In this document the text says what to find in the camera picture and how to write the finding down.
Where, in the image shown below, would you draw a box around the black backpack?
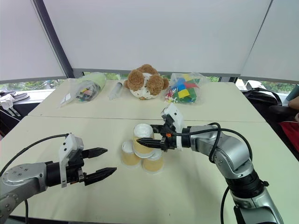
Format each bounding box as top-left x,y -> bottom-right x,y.
241,87 -> 285,106

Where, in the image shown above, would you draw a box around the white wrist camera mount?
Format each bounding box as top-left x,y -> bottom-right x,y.
161,103 -> 185,152
58,133 -> 85,189

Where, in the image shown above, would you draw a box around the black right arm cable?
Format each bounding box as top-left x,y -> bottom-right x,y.
172,122 -> 253,224

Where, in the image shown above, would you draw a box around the person in red clothing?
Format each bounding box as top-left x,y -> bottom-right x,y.
268,84 -> 299,162

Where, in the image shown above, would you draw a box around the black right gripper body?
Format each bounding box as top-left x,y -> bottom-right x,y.
160,119 -> 178,153

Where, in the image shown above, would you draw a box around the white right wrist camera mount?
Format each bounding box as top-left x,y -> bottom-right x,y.
161,103 -> 185,152

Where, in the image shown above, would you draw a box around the plastic bag of colourful blocks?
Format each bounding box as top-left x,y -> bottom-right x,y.
164,72 -> 206,106

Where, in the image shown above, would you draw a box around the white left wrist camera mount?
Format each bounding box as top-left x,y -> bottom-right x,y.
58,133 -> 85,189

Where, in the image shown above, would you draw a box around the grey window blind rail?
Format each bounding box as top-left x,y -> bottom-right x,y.
71,68 -> 242,78

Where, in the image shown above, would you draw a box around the brown teddy bear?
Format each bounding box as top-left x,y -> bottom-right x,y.
123,63 -> 170,101

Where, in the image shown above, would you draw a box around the clear plastic syringe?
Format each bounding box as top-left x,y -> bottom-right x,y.
108,80 -> 125,101

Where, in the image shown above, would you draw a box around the black sandals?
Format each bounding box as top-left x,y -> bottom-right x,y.
0,91 -> 30,100

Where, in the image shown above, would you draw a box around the plastic bag with green cloth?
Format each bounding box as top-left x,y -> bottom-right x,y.
57,72 -> 107,108

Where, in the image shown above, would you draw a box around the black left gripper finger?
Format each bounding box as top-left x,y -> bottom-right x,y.
83,167 -> 117,187
81,147 -> 109,160

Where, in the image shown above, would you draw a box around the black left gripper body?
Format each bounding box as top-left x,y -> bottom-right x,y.
66,150 -> 86,185

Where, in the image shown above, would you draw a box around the dark window frame post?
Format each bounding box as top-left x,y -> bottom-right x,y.
32,0 -> 74,79

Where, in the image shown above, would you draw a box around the brown paper cup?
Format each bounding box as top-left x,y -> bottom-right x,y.
142,150 -> 164,175
121,139 -> 142,167
132,123 -> 155,158

